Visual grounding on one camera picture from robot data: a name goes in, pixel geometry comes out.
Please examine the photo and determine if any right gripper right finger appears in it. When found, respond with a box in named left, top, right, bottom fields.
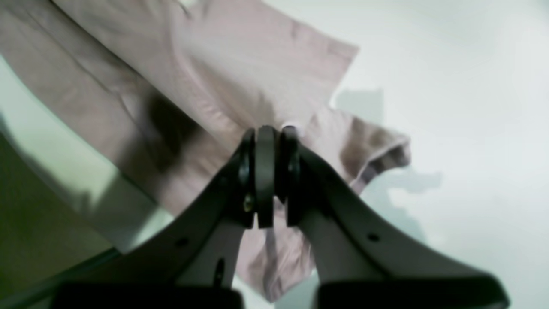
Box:
left=280, top=127, right=510, bottom=309

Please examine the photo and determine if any pink T-shirt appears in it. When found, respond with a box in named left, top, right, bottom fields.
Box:
left=0, top=0, right=412, bottom=303

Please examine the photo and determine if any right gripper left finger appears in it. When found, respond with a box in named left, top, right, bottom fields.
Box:
left=51, top=126, right=277, bottom=309

